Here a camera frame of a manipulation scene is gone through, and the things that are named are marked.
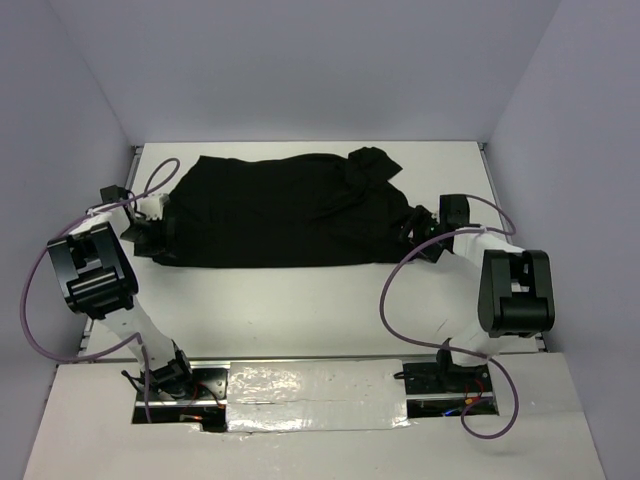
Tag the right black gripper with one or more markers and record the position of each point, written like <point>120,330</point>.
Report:
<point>422,218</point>

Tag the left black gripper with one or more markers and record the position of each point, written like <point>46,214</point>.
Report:
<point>158,246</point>

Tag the black long sleeve shirt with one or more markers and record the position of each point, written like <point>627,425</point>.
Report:
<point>310,210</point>

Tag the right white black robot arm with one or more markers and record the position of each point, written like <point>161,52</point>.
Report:
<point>515,296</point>

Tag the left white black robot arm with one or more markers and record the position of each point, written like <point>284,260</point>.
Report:
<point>97,280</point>

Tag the shiny silver tape sheet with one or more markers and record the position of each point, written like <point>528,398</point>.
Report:
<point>279,397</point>

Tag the white foam front board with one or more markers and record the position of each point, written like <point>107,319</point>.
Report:
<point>87,432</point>

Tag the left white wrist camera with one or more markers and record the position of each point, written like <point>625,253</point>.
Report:
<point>152,207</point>

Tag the left aluminium table rail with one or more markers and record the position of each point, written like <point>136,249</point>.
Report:
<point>107,329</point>

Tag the aluminium table rail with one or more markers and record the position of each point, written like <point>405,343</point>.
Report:
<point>518,179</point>
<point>107,329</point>

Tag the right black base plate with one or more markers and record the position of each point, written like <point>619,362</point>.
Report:
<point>430,378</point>

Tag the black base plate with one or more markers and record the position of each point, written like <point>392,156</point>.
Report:
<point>210,384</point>
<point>430,378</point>

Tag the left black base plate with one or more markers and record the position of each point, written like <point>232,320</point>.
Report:
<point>210,384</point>

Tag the right aluminium table rail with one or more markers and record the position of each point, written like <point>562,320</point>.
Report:
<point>518,179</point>

